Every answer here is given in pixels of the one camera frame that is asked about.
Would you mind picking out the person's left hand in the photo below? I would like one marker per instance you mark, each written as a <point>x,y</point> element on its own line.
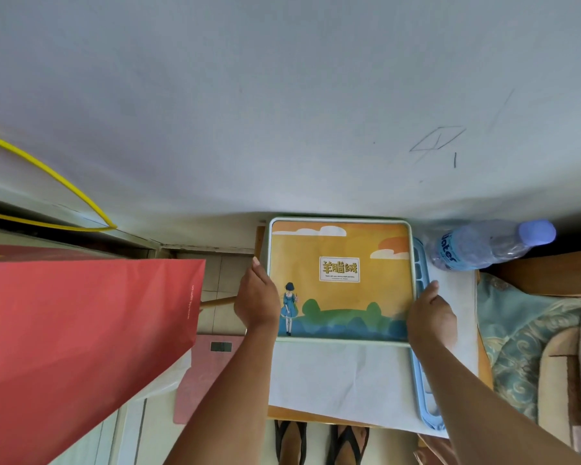
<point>255,299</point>

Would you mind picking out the clear plastic water bottle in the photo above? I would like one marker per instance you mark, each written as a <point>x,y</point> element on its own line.
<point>479,244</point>

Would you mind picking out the beige wooden-framed sofa seat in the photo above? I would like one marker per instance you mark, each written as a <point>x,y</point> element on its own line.
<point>569,382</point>

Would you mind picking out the brown wooden furniture panel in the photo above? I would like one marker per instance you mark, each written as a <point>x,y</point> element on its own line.
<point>547,273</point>

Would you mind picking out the white paper sheet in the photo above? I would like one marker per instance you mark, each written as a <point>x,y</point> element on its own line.
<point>339,377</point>

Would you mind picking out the person's left thumb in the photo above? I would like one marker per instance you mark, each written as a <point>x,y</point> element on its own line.
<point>260,269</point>

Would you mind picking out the person's foot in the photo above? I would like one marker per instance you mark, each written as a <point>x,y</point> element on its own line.
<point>290,443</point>
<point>348,445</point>

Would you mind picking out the person's left forearm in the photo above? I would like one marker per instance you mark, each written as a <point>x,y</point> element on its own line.
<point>227,397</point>

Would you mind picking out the person's left foot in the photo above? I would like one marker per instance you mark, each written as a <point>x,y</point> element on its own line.
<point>290,443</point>

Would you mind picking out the light blue plastic tray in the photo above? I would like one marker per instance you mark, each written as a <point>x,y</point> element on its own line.
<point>420,266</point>

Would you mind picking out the red paper bag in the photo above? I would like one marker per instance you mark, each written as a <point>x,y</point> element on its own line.
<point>72,343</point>

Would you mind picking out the person's right foot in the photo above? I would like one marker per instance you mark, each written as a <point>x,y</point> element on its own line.
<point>348,445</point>

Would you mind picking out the person's right forearm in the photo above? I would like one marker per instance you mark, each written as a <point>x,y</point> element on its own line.
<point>474,406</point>

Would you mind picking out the teal patterned cushion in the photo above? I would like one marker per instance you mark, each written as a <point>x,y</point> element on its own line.
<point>518,343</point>

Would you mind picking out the person's right hand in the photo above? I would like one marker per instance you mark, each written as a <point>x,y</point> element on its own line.
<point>431,320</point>

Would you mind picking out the orange illustrated box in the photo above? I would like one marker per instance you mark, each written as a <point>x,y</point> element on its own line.
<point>339,280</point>

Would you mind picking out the pink bathroom scale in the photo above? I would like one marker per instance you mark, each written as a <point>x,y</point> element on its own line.
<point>198,377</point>

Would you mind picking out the person's right thumb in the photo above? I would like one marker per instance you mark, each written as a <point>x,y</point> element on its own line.
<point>429,291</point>

